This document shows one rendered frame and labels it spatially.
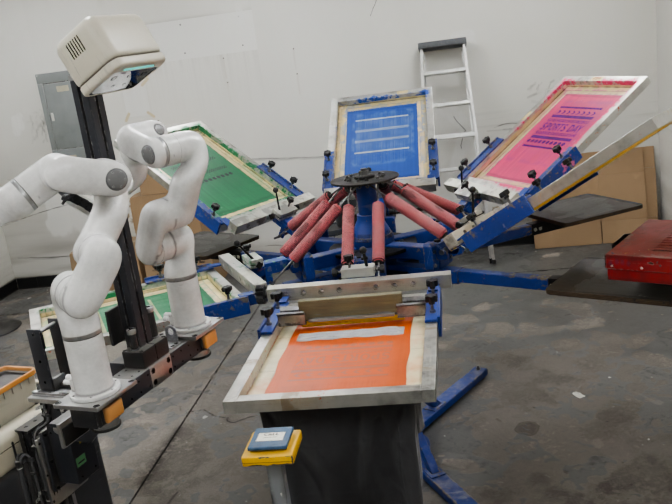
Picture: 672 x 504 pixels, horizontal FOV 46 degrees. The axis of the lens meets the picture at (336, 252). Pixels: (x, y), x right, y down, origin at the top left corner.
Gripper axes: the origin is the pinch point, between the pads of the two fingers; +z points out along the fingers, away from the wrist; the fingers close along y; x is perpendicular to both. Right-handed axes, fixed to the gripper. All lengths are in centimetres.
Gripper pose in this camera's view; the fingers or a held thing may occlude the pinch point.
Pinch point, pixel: (80, 207)
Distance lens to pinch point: 229.3
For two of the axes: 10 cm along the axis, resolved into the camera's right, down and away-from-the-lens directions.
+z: 1.4, 2.8, -9.5
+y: -8.2, -5.0, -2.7
